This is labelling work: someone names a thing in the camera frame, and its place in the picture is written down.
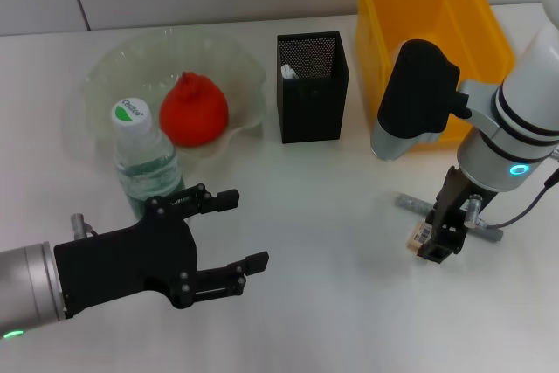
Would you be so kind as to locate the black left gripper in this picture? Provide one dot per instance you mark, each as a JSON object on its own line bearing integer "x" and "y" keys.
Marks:
{"x": 126, "y": 264}

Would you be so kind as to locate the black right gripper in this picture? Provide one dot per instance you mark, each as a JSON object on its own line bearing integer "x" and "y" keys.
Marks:
{"x": 463, "y": 198}

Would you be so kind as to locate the beige eraser with barcode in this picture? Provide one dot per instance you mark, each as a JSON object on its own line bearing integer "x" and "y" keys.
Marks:
{"x": 417, "y": 237}

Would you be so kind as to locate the grey marker pen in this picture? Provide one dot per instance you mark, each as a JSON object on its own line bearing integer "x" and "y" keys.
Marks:
{"x": 410, "y": 203}

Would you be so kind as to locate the clear green-label water bottle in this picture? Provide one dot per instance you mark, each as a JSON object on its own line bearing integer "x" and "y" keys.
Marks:
{"x": 146, "y": 159}

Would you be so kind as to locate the black mesh pen holder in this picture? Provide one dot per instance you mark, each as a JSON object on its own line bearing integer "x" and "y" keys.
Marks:
{"x": 312, "y": 115}

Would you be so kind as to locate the pale green glass fruit plate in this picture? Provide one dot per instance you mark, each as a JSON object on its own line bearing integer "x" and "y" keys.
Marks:
{"x": 209, "y": 54}

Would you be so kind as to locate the yellow plastic storage bin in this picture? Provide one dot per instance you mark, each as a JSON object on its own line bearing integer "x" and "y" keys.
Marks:
{"x": 480, "y": 32}

